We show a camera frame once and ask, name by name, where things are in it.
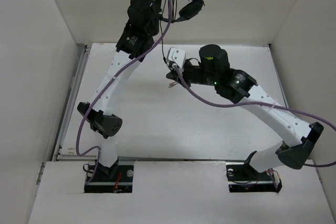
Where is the thin black headset cable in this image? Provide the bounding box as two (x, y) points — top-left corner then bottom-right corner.
(159, 0), (184, 90)

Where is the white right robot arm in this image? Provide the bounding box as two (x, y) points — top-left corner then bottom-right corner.
(166, 44), (324, 179)

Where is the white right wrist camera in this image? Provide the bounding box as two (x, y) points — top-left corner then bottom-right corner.
(166, 47), (186, 69)

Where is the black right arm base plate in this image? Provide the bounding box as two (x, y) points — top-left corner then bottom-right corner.
(226, 163), (282, 194)

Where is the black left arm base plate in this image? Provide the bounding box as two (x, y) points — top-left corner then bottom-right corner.
(83, 164), (134, 194)

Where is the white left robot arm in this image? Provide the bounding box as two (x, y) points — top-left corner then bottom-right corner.
(75, 0), (165, 180)

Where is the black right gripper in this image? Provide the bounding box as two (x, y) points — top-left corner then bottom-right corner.
(166, 60), (218, 88)

